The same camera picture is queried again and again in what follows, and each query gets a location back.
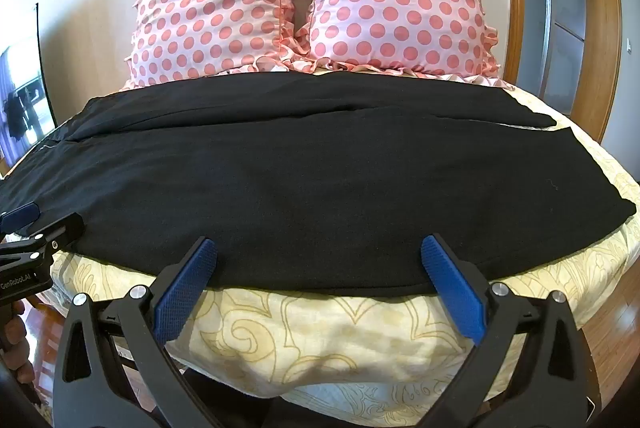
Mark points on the person's left hand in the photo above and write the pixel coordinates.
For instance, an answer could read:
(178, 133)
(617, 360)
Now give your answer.
(14, 338)

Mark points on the black pants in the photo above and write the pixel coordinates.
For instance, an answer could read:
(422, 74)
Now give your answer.
(310, 183)

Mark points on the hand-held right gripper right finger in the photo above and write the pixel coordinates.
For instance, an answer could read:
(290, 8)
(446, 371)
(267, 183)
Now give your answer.
(454, 290)

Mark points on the dark framed window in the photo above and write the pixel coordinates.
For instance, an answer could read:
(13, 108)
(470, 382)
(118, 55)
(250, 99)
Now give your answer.
(22, 107)

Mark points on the bed with yellow patterned sheet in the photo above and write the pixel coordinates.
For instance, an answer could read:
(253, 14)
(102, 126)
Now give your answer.
(300, 338)

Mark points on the white wall switch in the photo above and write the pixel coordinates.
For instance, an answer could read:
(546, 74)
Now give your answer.
(629, 43)

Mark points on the grey door with wooden frame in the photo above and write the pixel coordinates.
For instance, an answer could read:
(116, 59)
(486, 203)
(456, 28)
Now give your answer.
(565, 7)

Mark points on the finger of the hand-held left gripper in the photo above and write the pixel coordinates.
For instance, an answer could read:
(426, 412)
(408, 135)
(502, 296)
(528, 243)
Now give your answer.
(22, 214)
(65, 229)

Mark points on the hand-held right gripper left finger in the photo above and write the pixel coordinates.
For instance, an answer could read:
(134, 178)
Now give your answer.
(184, 294)

